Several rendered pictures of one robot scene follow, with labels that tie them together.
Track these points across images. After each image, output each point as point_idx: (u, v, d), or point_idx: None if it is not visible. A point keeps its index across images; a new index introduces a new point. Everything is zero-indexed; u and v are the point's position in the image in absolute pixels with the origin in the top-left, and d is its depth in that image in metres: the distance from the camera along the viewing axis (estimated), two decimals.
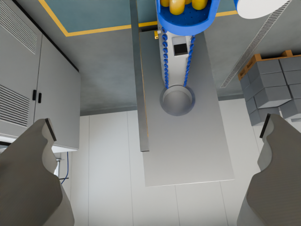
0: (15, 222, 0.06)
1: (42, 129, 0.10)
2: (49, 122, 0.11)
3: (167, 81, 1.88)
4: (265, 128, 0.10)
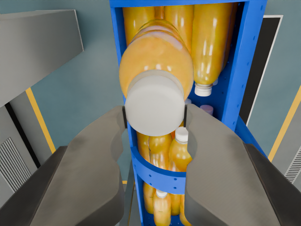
0: (77, 197, 0.06)
1: (118, 115, 0.11)
2: (124, 110, 0.11)
3: None
4: (186, 117, 0.11)
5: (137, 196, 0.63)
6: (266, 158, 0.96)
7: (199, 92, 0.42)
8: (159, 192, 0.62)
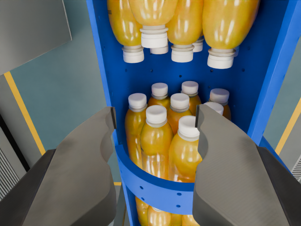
0: (68, 199, 0.06)
1: (106, 116, 0.11)
2: (113, 111, 0.11)
3: None
4: (197, 118, 0.11)
5: (127, 209, 0.49)
6: (279, 159, 0.83)
7: (216, 63, 0.28)
8: None
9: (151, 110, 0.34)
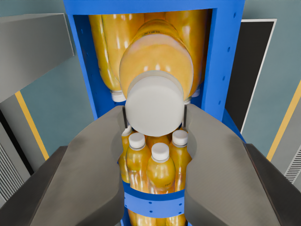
0: (78, 197, 0.06)
1: (118, 115, 0.11)
2: (125, 110, 0.11)
3: None
4: (185, 117, 0.11)
5: None
6: None
7: None
8: None
9: (132, 136, 0.44)
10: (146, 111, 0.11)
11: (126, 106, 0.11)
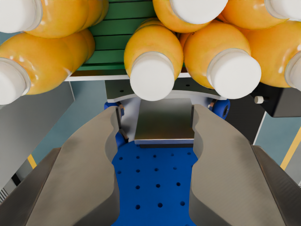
0: (72, 198, 0.06)
1: (111, 116, 0.11)
2: (118, 110, 0.11)
3: None
4: (192, 118, 0.11)
5: None
6: None
7: None
8: None
9: None
10: None
11: None
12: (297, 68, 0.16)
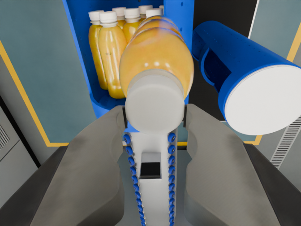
0: (78, 197, 0.06)
1: (118, 115, 0.11)
2: (124, 110, 0.11)
3: (142, 221, 1.23)
4: (185, 117, 0.11)
5: (69, 23, 0.40)
6: None
7: None
8: (102, 13, 0.39)
9: None
10: None
11: None
12: None
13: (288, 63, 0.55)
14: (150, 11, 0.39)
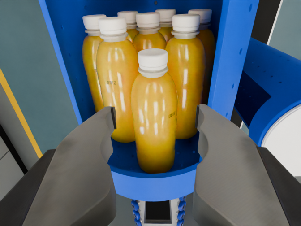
0: (68, 199, 0.06)
1: (106, 116, 0.11)
2: (113, 111, 0.11)
3: None
4: (197, 118, 0.11)
5: (50, 35, 0.25)
6: None
7: None
8: (104, 19, 0.24)
9: None
10: None
11: None
12: None
13: None
14: (181, 18, 0.24)
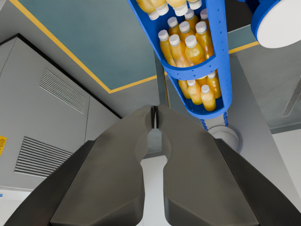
0: (99, 193, 0.06)
1: (145, 115, 0.11)
2: (152, 110, 0.11)
3: (204, 124, 1.71)
4: (157, 119, 0.11)
5: (176, 90, 0.95)
6: None
7: (193, 7, 0.59)
8: (189, 83, 0.92)
9: (171, 38, 0.70)
10: (180, 12, 0.57)
11: (176, 15, 0.57)
12: None
13: None
14: (210, 76, 0.89)
